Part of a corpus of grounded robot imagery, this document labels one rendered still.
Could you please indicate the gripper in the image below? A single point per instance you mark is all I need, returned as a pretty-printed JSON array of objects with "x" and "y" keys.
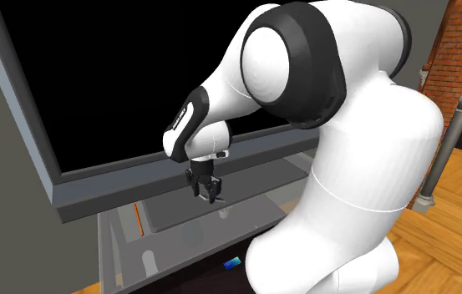
[{"x": 202, "y": 169}]

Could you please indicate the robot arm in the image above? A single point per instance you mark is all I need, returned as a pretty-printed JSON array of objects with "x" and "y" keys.
[{"x": 369, "y": 154}]

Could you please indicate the small white cup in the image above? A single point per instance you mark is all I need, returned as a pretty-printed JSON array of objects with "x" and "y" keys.
[{"x": 224, "y": 213}]

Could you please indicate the orange pencil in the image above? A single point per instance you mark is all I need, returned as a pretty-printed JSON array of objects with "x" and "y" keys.
[{"x": 138, "y": 219}]

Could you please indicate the small blue box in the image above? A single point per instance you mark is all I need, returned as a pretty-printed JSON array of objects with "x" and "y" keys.
[{"x": 232, "y": 263}]

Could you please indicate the large grey-framed television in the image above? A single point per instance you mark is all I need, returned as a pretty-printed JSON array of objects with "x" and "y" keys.
[{"x": 104, "y": 81}]

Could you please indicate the grey column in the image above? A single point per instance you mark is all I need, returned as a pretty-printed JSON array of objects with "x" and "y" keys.
[{"x": 446, "y": 142}]

